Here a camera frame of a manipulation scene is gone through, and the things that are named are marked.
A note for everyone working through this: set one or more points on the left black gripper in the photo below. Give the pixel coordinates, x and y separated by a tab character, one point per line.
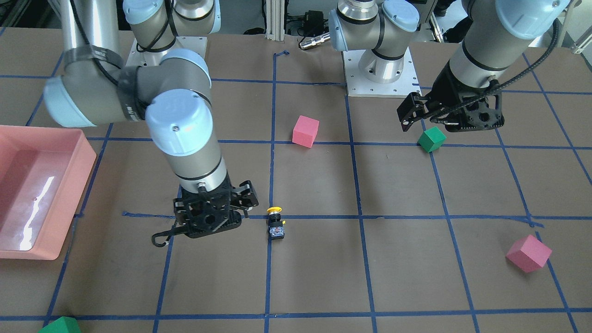
445	89

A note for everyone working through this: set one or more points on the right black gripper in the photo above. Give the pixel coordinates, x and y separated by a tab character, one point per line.
246	194

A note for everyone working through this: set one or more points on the yellow push button switch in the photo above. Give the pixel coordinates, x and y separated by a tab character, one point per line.
275	223

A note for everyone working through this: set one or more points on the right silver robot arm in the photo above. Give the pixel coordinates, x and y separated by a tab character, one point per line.
171	93

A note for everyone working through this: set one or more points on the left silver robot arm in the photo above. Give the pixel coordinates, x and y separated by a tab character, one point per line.
500	32

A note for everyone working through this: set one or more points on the green foam cube centre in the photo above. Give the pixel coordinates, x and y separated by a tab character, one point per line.
431	139

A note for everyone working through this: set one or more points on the green foam cube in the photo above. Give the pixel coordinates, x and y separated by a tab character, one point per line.
431	139
62	325

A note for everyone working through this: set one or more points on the pink foam cube centre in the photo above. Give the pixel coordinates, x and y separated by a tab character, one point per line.
305	131

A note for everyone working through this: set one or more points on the pink foam cube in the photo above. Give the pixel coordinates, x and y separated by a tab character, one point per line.
529	254
305	131

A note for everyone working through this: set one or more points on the silver cylinder connector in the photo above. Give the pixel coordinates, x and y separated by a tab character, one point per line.
308	43

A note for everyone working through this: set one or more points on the pink foam cube outer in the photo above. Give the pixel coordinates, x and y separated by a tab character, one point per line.
529	254

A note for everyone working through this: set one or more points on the pink plastic bin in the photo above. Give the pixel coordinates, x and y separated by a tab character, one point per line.
43	172

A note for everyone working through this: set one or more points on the green foam cube far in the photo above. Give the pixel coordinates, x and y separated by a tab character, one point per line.
62	325

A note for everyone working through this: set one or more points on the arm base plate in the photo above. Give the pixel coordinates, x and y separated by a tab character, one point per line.
368	75
134	53

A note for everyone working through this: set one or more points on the aluminium frame post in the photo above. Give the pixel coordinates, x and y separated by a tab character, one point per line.
274	19

